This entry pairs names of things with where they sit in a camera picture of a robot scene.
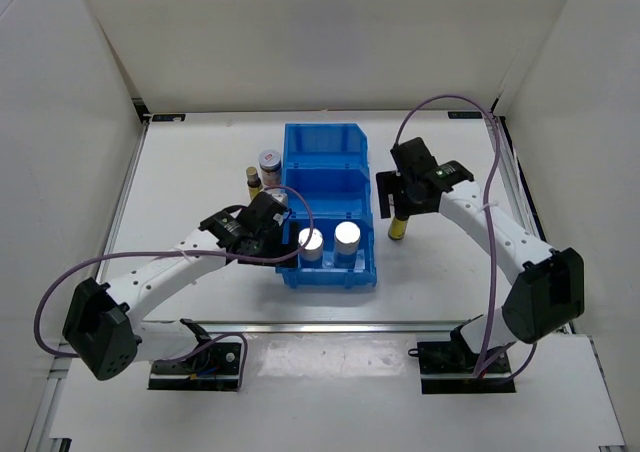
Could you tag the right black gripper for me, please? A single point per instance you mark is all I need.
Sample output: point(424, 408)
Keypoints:
point(386, 182)

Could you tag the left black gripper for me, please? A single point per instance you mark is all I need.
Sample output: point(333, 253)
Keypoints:
point(283, 249)

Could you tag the silver-cap shaker bottle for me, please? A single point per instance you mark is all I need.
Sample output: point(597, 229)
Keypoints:
point(347, 237)
point(312, 244)

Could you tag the gold-cap yellow bottle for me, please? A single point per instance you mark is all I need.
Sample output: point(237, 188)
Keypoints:
point(254, 182)
point(397, 228)

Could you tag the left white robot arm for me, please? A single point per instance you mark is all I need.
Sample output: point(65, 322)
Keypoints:
point(106, 323)

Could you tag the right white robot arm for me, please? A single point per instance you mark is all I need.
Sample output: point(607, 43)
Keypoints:
point(547, 285)

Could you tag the blue three-compartment plastic bin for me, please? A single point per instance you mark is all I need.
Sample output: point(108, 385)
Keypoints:
point(327, 164)

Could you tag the left white-lid spice jar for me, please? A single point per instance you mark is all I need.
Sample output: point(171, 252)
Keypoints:
point(270, 166)

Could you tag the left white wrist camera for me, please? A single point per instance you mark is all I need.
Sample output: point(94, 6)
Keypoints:
point(281, 196)

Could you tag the aluminium front rail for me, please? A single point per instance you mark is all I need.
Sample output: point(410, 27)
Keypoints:
point(317, 327)

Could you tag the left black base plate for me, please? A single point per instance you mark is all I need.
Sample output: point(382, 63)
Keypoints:
point(217, 367)

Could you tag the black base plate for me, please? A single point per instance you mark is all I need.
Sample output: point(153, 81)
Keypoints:
point(217, 367)
point(446, 365)

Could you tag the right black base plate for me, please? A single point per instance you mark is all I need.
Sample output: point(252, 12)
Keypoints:
point(446, 365)

